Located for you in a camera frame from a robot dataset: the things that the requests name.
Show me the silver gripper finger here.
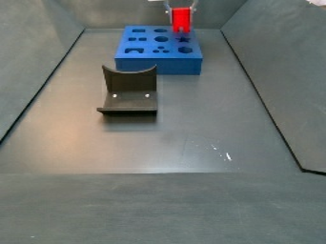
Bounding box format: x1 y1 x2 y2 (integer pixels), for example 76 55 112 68
163 0 172 14
191 0 199 13

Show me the red square-circle peg object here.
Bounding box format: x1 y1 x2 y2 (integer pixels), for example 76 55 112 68
172 8 191 32

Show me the blue shape-sorting block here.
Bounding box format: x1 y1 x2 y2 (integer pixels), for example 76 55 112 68
115 26 203 75

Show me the black curved holder stand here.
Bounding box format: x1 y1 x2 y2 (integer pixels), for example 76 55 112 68
96 66 157 114

